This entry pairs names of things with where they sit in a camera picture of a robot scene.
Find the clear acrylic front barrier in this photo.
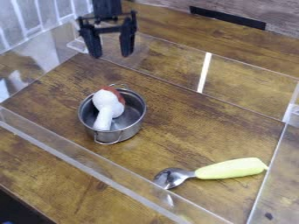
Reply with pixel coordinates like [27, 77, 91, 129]
[0, 106, 233, 224]

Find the silver metal pot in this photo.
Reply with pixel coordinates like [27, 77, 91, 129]
[79, 85, 146, 144]

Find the clear acrylic barrier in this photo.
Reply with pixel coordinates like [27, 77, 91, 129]
[247, 83, 299, 224]
[0, 106, 233, 224]

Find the clear acrylic corner bracket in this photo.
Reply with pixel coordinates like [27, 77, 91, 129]
[67, 37, 90, 54]

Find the white red plush mushroom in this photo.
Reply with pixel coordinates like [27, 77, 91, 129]
[93, 86, 126, 130]

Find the black strip on wall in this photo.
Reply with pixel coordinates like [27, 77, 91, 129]
[190, 6, 267, 30]

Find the yellow handled metal spoon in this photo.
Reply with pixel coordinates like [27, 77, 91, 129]
[154, 157, 269, 189]

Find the clear acrylic right barrier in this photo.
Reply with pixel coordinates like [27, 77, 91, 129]
[247, 83, 299, 224]

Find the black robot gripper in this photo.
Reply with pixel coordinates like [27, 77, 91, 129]
[79, 0, 137, 59]

